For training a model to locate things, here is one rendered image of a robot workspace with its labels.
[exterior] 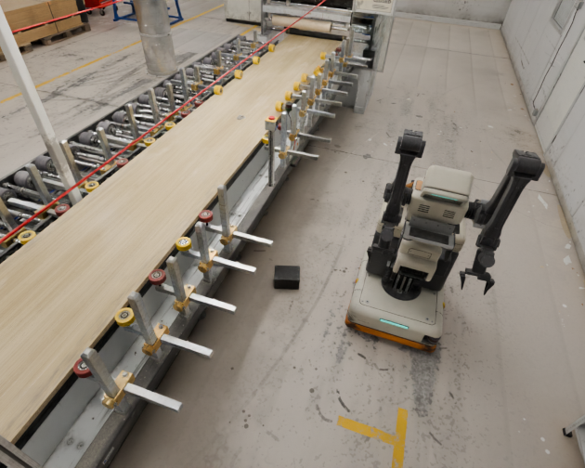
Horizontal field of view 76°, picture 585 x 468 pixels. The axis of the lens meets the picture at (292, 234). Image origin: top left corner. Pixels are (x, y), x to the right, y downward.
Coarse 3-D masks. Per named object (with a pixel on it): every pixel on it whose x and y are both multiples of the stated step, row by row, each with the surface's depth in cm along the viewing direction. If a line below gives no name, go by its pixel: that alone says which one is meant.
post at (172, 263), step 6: (168, 258) 162; (174, 258) 162; (168, 264) 162; (174, 264) 162; (168, 270) 166; (174, 270) 164; (174, 276) 167; (180, 276) 171; (174, 282) 171; (180, 282) 172; (174, 288) 174; (180, 288) 174; (180, 294) 176; (180, 300) 179; (180, 312) 187; (186, 312) 186
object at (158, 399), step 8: (128, 384) 148; (128, 392) 146; (136, 392) 145; (144, 392) 146; (152, 392) 146; (152, 400) 143; (160, 400) 144; (168, 400) 144; (168, 408) 143; (176, 408) 142
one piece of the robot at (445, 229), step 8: (416, 216) 193; (408, 224) 198; (416, 224) 195; (424, 224) 193; (432, 224) 192; (440, 224) 190; (408, 232) 193; (416, 232) 193; (424, 232) 193; (432, 232) 194; (440, 232) 193; (448, 232) 191; (400, 240) 197; (424, 240) 189; (432, 240) 189; (440, 240) 189; (448, 240) 189; (448, 248) 187; (448, 256) 193
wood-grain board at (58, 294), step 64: (256, 64) 410; (320, 64) 419; (192, 128) 295; (256, 128) 299; (128, 192) 230; (192, 192) 233; (64, 256) 189; (128, 256) 191; (0, 320) 160; (64, 320) 161; (0, 384) 140
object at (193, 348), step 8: (128, 328) 168; (136, 328) 168; (168, 336) 166; (168, 344) 166; (176, 344) 163; (184, 344) 163; (192, 344) 164; (192, 352) 163; (200, 352) 161; (208, 352) 161
